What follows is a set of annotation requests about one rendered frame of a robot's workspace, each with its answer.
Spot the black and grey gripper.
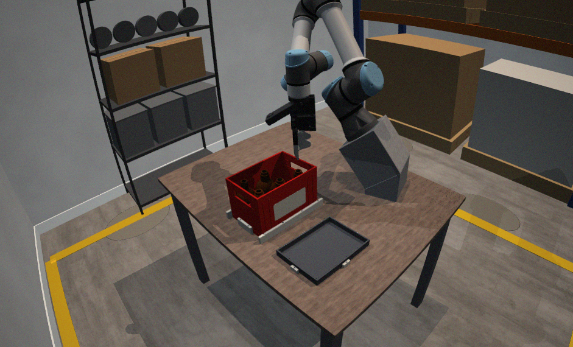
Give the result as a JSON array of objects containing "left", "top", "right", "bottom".
[{"left": 288, "top": 94, "right": 316, "bottom": 160}]

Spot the red crate with dividers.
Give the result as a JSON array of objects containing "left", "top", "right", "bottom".
[{"left": 225, "top": 152, "right": 317, "bottom": 237}]

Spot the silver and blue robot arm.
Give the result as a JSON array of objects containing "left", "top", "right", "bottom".
[{"left": 281, "top": 0, "right": 384, "bottom": 142}]

